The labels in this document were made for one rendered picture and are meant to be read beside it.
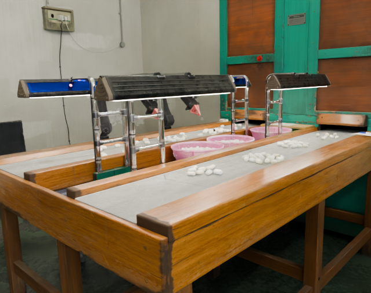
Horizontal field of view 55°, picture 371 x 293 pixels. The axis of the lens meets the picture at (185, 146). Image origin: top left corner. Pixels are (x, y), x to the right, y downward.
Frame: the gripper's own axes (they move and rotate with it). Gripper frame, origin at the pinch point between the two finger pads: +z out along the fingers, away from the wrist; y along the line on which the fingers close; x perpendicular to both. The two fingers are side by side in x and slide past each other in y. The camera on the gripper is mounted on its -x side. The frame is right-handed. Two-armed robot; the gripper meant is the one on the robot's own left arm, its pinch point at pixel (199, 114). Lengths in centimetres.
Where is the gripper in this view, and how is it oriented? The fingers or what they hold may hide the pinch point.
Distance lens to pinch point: 252.0
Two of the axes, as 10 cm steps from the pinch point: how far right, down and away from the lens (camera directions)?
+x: -4.5, 6.8, 5.8
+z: 5.7, 7.2, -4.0
